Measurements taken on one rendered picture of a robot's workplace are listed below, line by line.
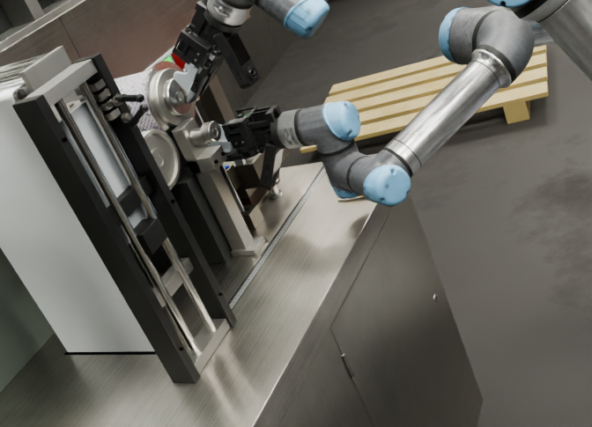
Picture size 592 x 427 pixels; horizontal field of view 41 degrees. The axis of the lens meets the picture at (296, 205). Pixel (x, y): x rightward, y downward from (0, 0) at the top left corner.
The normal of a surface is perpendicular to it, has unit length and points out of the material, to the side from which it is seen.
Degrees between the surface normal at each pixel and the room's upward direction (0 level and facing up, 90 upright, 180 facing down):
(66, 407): 0
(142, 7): 90
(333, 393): 90
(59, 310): 90
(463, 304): 0
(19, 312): 90
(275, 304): 0
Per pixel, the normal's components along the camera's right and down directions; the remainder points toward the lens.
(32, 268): -0.38, 0.55
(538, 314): -0.36, -0.83
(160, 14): 0.85, -0.10
